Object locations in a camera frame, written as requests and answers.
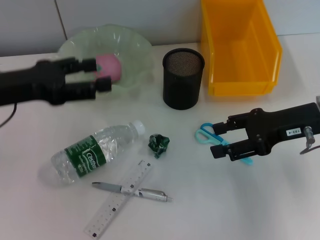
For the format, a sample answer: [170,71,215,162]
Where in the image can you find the clear green-label water bottle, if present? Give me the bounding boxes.
[51,119,146,187]

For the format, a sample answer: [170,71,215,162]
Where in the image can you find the black mesh pen holder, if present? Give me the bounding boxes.
[162,47,206,110]

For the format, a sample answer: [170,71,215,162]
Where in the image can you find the left gripper connector cable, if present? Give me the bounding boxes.
[0,102,17,127]

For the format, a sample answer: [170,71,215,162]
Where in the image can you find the green plastic wrapper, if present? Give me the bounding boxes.
[147,133,171,160]

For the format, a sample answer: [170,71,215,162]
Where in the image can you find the blue teal scissors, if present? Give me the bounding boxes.
[194,122,254,166]

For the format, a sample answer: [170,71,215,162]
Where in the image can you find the pink peach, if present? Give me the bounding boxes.
[94,53,123,83]

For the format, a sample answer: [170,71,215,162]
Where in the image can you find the gripper connector cable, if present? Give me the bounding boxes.
[299,126,320,155]
[0,102,17,127]

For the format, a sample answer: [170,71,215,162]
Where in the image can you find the right gripper connector cable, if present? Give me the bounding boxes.
[299,126,320,155]

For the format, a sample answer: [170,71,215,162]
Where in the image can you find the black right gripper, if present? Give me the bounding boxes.
[209,101,320,162]

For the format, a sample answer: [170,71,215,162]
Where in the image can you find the clear plastic ruler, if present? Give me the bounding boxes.
[83,159,154,238]

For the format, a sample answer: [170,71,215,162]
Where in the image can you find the grey white pen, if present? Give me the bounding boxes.
[91,181,174,203]

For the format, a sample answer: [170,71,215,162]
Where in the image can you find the pale green glass fruit plate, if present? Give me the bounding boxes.
[55,23,155,97]

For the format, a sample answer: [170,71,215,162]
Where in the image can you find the yellow plastic bin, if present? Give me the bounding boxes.
[199,0,283,97]

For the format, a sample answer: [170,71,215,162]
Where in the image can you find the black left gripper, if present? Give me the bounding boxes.
[0,57,112,106]

